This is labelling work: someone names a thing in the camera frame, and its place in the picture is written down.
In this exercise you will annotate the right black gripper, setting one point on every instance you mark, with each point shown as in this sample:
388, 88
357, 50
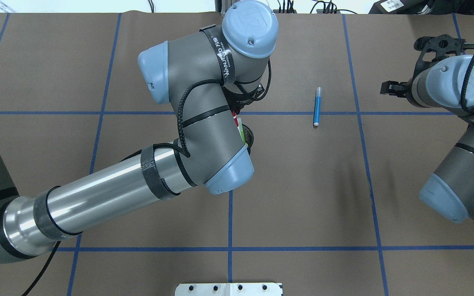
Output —
393, 88

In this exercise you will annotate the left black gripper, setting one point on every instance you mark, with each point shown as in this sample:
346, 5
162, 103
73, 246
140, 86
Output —
249, 137

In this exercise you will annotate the red marker pen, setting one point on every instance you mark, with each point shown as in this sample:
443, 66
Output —
234, 114

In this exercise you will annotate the black mesh pen cup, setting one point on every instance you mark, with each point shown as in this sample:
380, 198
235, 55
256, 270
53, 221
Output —
248, 138

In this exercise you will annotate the blue marker pen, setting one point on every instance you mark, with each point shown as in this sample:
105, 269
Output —
317, 107

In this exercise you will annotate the green marker pen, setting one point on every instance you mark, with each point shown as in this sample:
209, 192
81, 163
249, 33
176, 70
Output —
241, 131

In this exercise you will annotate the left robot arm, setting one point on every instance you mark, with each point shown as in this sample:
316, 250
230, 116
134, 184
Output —
205, 77

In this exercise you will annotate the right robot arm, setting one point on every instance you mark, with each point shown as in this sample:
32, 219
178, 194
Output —
449, 190

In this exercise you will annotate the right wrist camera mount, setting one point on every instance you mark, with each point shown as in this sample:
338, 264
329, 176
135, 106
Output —
443, 46

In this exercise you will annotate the aluminium frame post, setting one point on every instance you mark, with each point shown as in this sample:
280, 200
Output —
223, 6

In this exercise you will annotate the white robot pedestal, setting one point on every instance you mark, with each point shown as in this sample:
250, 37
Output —
230, 289

